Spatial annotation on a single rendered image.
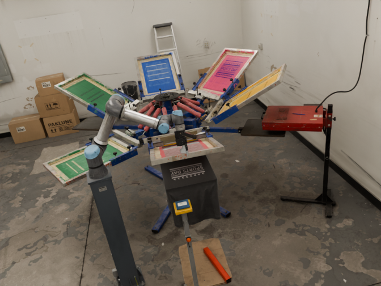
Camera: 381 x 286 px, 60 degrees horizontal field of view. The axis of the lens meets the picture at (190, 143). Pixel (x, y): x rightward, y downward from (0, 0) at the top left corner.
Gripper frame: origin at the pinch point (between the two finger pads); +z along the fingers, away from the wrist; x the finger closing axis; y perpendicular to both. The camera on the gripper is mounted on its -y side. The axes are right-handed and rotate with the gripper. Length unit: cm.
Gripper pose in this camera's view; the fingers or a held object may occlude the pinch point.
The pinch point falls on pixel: (187, 154)
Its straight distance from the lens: 258.6
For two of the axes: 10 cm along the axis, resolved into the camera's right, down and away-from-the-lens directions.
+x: 1.4, 1.7, -9.8
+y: -9.8, 1.9, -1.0
